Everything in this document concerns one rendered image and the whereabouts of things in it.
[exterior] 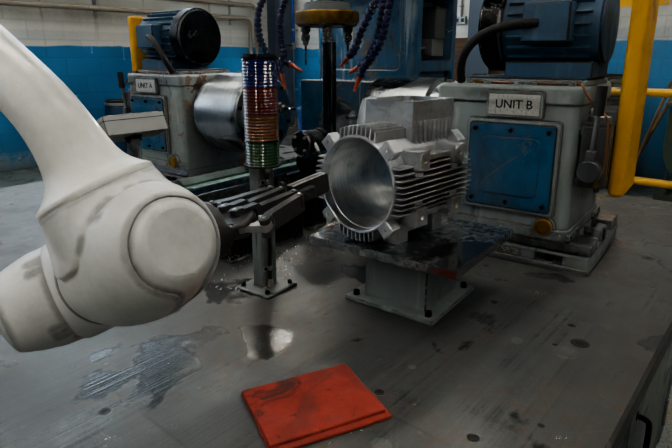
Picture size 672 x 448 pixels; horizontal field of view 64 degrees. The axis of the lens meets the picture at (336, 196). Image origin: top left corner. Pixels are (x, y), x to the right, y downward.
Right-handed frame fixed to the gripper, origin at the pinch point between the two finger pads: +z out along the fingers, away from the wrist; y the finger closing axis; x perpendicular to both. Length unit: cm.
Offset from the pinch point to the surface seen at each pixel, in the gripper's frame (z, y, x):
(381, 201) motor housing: 21.2, 4.4, 10.2
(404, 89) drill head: 53, 22, -4
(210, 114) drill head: 38, 84, 3
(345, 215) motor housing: 11.0, 3.8, 9.1
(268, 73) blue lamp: 7.1, 14.4, -15.2
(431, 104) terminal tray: 24.7, -5.0, -7.6
